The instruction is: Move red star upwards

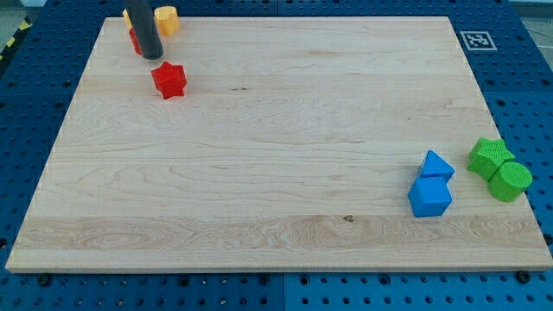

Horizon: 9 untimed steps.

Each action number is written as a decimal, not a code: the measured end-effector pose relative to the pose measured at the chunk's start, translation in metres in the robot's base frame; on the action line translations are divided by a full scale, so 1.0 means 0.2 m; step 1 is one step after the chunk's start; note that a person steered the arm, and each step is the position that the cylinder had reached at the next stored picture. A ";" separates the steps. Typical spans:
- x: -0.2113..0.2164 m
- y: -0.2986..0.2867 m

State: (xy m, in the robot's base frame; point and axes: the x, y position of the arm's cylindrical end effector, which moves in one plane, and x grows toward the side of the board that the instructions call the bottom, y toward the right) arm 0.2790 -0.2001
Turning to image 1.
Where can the light wooden board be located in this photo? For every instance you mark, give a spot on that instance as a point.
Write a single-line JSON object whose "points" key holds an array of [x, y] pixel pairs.
{"points": [[293, 149]]}

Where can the yellow heart block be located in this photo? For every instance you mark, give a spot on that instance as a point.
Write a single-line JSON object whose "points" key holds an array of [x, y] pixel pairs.
{"points": [[167, 20]]}

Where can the green cylinder block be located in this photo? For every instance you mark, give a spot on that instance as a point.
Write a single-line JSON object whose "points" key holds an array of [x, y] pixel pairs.
{"points": [[509, 181]]}

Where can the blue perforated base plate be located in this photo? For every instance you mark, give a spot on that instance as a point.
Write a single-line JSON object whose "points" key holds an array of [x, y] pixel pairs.
{"points": [[35, 95]]}

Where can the black white fiducial tag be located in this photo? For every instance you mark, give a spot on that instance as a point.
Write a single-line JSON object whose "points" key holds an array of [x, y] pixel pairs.
{"points": [[478, 41]]}

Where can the yellow block behind rod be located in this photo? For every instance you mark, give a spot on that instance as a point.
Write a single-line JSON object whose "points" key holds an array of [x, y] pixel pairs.
{"points": [[127, 20]]}

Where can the green star block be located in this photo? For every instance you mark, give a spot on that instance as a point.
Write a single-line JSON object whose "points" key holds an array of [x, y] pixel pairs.
{"points": [[487, 156]]}

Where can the red star block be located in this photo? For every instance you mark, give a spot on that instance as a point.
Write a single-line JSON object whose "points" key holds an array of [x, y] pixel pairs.
{"points": [[170, 80]]}

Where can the blue triangular block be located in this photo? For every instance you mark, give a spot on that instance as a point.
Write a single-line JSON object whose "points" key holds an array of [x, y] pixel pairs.
{"points": [[435, 166]]}

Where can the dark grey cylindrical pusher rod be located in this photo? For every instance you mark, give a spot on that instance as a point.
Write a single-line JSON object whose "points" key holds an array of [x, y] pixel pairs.
{"points": [[142, 19]]}

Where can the blue cube block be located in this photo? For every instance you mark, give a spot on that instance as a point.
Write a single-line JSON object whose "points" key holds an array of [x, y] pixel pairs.
{"points": [[429, 197]]}

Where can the red block behind rod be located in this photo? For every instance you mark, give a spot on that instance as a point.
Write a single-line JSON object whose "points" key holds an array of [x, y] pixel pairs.
{"points": [[134, 41]]}

